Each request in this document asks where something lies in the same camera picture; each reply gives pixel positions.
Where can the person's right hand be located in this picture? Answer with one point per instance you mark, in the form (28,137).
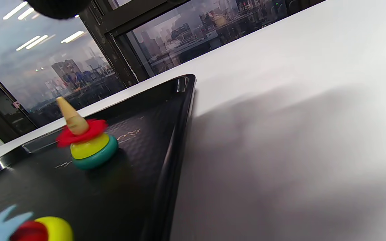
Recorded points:
(59,8)

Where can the rainbow small top with stem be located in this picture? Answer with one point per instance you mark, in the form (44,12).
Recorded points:
(92,150)

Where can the yellow blue gear small top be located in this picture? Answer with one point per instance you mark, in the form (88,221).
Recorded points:
(57,229)

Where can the black plastic tray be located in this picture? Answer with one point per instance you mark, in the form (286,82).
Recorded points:
(129,187)

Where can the dark metal window frame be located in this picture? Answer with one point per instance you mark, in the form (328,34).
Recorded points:
(112,53)

